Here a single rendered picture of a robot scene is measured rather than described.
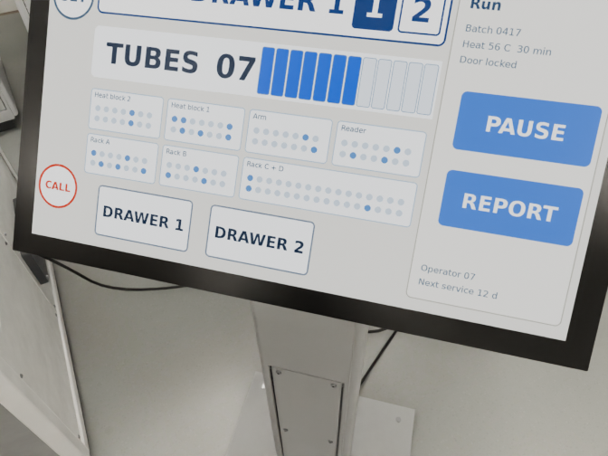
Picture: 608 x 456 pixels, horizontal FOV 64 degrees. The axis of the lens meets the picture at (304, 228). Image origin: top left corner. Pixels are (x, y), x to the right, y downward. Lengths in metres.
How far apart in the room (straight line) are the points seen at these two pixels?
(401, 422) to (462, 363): 0.28
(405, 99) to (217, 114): 0.16
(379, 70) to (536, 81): 0.12
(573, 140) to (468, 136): 0.07
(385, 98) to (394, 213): 0.09
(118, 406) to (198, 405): 0.22
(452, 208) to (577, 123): 0.11
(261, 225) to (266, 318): 0.27
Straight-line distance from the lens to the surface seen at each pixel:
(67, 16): 0.52
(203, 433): 1.43
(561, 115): 0.41
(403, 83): 0.40
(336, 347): 0.68
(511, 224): 0.40
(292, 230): 0.41
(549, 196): 0.41
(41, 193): 0.52
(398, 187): 0.39
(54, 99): 0.51
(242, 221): 0.42
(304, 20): 0.42
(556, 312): 0.42
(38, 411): 1.16
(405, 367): 1.50
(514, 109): 0.41
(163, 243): 0.45
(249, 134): 0.42
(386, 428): 1.38
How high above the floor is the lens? 1.31
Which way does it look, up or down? 46 degrees down
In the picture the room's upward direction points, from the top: 2 degrees counter-clockwise
